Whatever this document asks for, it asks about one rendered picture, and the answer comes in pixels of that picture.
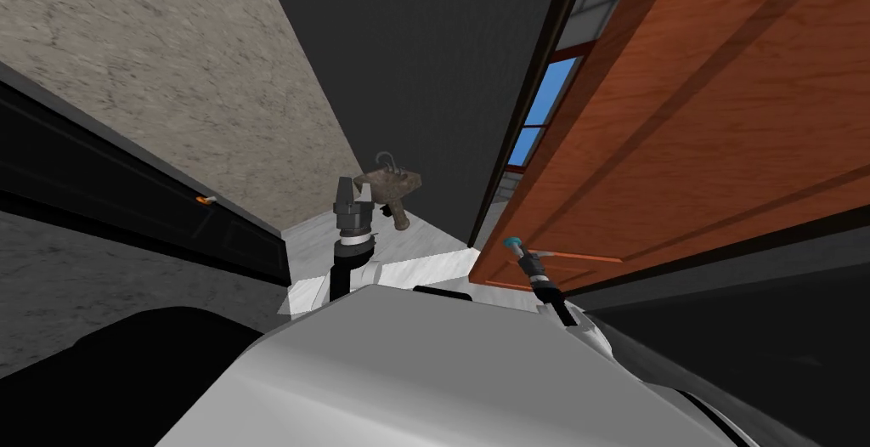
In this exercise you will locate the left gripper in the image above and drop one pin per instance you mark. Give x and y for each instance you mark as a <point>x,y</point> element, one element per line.
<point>353,216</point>

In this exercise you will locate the teal door knob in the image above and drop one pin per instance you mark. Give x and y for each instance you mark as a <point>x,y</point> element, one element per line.
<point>512,242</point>

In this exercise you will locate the brown stone sink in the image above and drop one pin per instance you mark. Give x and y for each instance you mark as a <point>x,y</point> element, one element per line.
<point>393,183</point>

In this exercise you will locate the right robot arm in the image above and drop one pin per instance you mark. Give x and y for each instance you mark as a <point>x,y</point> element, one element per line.
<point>686,379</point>

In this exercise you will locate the brown wooden door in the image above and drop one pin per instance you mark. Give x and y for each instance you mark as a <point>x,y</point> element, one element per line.
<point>686,127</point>

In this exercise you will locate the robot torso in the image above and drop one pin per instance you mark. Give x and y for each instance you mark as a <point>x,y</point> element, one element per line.
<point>435,372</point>

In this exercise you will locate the blue window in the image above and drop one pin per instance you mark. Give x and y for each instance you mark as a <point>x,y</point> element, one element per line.
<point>548,93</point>

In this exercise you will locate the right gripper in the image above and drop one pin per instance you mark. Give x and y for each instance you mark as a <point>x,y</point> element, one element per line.
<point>531,265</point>

